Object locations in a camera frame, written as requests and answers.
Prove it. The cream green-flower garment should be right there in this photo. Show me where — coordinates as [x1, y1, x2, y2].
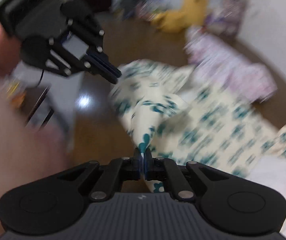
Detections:
[110, 60, 286, 192]

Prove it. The person left hand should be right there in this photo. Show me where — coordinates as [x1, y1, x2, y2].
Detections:
[0, 24, 68, 235]

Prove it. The yellow thermos jug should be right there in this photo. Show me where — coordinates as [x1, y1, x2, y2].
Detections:
[151, 0, 209, 33]

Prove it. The pink floral garment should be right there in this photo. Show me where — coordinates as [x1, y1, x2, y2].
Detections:
[185, 25, 277, 103]

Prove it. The pink fuzzy vase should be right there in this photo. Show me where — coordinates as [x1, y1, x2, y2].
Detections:
[205, 0, 248, 38]

